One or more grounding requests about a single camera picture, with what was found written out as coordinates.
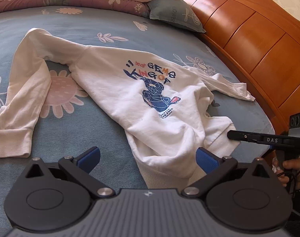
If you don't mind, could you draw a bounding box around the person's right hand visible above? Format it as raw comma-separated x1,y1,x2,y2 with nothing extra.
272,156,300,189

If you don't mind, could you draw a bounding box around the white printed sweatshirt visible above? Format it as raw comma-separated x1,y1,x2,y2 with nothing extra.
0,28,254,190

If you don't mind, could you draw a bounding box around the orange wooden headboard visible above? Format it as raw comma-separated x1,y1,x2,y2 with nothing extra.
184,0,300,134

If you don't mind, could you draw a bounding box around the grey-green pillow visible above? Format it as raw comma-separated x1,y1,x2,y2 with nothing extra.
147,0,206,33

